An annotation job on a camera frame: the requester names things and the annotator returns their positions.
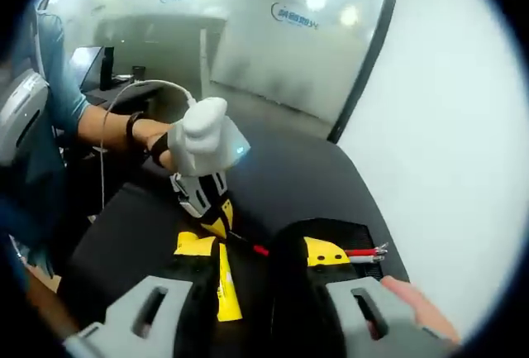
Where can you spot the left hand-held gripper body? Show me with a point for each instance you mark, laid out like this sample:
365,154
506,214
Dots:
206,139

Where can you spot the grey chest device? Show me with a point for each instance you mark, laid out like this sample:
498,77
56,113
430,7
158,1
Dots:
20,118

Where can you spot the small yellow glue stick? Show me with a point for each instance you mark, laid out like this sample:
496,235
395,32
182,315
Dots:
228,287

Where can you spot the person's left hand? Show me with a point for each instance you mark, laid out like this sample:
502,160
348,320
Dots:
159,147

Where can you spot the black mesh holder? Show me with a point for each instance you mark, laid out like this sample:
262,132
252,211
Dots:
351,230

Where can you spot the dark cup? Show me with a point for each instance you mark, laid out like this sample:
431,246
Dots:
138,74

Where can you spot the black partition frame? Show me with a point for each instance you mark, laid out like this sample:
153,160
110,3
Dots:
368,64

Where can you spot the dark laptop screen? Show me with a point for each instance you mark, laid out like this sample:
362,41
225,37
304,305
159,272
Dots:
87,66

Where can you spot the person in blue shirt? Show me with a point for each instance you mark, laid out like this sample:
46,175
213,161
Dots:
62,64

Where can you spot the red pen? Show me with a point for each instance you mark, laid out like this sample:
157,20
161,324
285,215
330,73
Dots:
363,251

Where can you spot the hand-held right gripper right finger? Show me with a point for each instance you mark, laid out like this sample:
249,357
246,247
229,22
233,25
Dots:
372,312

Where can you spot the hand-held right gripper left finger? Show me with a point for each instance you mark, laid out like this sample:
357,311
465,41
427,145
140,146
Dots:
124,325

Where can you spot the black wristband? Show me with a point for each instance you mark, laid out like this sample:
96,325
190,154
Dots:
133,126

